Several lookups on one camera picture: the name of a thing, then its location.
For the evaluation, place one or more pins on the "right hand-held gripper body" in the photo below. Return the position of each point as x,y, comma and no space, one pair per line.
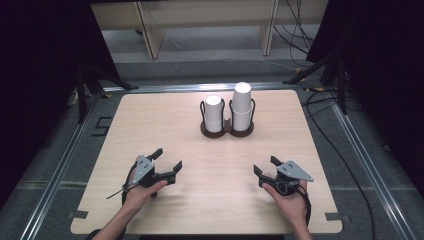
293,173

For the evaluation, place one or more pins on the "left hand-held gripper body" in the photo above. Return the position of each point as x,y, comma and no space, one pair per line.
145,168

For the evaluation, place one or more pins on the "tall stack of paper cups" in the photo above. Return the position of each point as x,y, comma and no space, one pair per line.
241,106

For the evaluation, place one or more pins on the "person's left hand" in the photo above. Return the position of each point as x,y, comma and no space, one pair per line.
136,198

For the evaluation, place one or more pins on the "person's right hand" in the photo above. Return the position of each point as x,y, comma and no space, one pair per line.
293,205

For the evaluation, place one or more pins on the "short stack of paper cups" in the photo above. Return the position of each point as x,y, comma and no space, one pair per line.
213,113

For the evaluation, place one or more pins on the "black stand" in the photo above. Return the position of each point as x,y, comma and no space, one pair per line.
81,96
340,86

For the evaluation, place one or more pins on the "dark curtain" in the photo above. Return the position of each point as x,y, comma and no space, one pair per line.
40,66
383,66

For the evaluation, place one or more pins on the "light wooden shelf unit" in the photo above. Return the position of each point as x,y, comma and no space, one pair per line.
200,13

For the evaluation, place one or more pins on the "metal floor rail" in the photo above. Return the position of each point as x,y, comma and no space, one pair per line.
56,173
373,173
200,87

